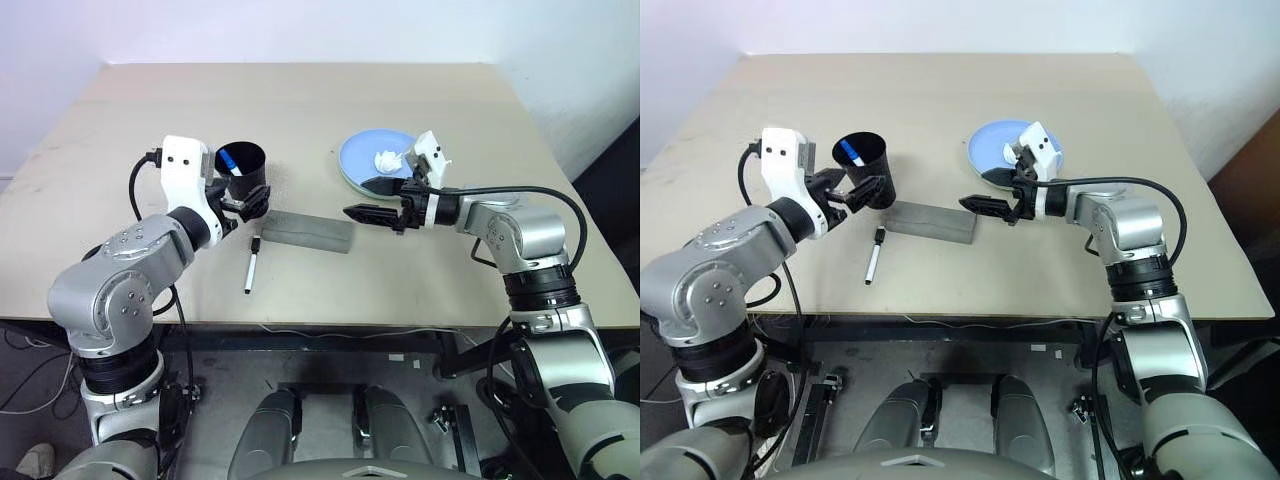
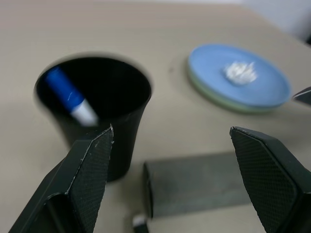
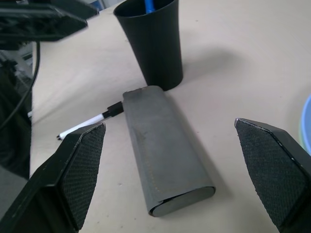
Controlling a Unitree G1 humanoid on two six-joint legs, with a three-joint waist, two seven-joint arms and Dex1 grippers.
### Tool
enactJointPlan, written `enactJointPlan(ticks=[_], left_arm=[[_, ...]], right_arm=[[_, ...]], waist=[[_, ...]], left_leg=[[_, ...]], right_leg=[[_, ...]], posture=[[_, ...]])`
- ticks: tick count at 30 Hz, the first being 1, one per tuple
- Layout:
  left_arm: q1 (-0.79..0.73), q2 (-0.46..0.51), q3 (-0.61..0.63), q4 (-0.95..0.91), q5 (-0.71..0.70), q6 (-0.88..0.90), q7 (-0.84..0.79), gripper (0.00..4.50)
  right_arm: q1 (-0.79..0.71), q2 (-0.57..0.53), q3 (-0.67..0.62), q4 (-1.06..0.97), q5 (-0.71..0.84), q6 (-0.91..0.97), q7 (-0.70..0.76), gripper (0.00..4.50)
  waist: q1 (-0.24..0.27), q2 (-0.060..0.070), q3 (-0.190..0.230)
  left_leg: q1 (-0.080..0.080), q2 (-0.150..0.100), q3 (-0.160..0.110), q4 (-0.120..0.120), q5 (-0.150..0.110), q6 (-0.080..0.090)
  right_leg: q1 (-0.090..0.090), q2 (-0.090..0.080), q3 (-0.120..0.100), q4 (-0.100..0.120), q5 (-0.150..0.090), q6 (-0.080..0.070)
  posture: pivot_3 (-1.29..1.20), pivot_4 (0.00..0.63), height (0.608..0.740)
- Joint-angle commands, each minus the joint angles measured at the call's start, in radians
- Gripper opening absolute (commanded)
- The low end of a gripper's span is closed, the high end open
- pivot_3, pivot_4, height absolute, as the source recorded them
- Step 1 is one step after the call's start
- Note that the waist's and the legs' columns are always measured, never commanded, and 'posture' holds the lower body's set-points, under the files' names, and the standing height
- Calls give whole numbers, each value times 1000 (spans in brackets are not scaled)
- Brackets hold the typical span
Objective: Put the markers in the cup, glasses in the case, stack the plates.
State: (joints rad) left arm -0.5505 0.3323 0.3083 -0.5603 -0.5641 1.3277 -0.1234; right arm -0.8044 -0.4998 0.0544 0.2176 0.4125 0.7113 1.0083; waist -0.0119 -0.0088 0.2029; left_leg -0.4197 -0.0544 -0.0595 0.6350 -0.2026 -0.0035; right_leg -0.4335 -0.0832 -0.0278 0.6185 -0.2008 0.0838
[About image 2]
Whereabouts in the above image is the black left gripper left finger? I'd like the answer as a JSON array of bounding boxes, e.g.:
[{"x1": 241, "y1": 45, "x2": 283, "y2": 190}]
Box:
[{"x1": 8, "y1": 123, "x2": 115, "y2": 233}]

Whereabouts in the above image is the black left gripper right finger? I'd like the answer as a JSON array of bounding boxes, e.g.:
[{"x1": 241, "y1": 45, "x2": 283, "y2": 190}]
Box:
[{"x1": 229, "y1": 126, "x2": 311, "y2": 233}]

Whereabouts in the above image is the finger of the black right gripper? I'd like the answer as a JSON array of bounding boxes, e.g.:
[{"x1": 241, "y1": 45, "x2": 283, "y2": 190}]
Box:
[{"x1": 292, "y1": 86, "x2": 311, "y2": 106}]

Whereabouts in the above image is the white paper ball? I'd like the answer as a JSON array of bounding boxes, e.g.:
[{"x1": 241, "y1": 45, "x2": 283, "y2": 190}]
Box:
[{"x1": 222, "y1": 61, "x2": 259, "y2": 86}]

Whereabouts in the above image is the blue plate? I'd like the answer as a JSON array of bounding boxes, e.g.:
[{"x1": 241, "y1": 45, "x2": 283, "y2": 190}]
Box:
[{"x1": 187, "y1": 43, "x2": 292, "y2": 108}]

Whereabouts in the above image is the blue capped whiteboard marker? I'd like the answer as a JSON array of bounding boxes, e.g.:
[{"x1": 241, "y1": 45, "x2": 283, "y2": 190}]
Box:
[{"x1": 44, "y1": 67, "x2": 100, "y2": 127}]

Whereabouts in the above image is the black capped whiteboard marker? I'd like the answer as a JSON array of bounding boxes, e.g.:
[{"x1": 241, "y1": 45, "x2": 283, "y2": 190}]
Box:
[{"x1": 132, "y1": 214, "x2": 150, "y2": 233}]

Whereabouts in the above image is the grey glasses case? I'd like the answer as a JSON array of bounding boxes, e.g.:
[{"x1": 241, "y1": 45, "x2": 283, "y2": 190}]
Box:
[{"x1": 142, "y1": 150, "x2": 256, "y2": 219}]

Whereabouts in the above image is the black plastic cup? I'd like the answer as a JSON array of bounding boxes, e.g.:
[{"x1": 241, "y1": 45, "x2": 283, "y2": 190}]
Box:
[{"x1": 34, "y1": 54, "x2": 154, "y2": 183}]

